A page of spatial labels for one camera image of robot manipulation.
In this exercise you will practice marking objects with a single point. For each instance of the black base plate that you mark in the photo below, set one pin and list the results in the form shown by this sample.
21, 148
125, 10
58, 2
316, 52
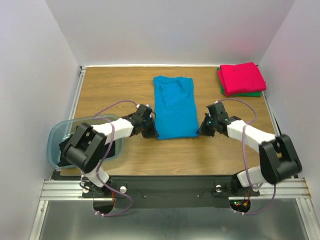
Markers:
161, 192

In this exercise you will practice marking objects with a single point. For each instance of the clear plastic bin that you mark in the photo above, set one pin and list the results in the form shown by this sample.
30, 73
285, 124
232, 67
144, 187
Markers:
62, 131

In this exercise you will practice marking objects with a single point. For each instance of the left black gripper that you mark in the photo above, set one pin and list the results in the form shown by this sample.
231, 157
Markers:
153, 134

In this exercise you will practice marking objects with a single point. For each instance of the blue t shirt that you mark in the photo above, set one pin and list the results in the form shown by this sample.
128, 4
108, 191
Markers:
175, 108

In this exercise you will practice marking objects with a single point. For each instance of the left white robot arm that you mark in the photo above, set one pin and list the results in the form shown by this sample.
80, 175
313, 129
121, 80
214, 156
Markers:
89, 144

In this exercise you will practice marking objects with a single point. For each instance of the folded red t shirt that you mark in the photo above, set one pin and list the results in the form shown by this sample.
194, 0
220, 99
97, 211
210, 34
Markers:
241, 78

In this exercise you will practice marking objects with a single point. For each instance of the aluminium frame rail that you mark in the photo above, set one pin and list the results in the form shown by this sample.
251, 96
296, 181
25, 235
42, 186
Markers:
43, 205

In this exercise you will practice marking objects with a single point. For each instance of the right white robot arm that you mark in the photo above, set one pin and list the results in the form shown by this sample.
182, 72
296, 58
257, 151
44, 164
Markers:
278, 158

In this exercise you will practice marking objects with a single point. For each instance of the folded green t shirt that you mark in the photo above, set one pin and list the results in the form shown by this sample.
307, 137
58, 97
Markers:
249, 94

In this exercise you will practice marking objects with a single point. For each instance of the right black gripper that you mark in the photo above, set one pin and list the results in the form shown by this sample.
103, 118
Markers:
206, 126

